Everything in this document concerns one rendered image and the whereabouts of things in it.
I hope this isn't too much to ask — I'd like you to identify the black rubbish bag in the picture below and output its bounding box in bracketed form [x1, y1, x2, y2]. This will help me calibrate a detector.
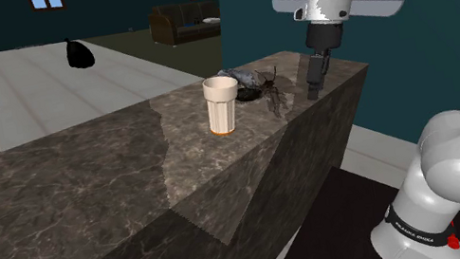
[63, 32, 98, 73]

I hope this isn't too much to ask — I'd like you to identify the white ribbed cup orange base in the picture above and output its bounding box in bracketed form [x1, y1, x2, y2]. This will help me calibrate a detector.
[200, 73, 248, 139]

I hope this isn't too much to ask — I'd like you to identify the small black dish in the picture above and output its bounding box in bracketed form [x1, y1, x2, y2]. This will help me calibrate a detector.
[234, 85, 264, 104]

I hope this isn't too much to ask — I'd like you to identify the grey crumpled cloth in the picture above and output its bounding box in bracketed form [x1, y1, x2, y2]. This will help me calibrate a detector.
[216, 63, 263, 96]

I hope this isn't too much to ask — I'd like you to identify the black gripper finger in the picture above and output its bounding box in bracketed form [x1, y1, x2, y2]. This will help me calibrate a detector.
[319, 48, 337, 75]
[301, 51, 332, 102]

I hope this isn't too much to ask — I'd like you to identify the dark robot stand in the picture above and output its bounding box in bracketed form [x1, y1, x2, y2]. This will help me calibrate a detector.
[257, 145, 460, 259]

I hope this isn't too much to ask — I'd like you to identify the dark brown sofa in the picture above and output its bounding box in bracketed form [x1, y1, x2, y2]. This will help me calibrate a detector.
[145, 0, 226, 51]

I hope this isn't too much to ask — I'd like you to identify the brown insect figure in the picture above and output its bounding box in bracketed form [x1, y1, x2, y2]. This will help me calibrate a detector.
[252, 63, 300, 122]

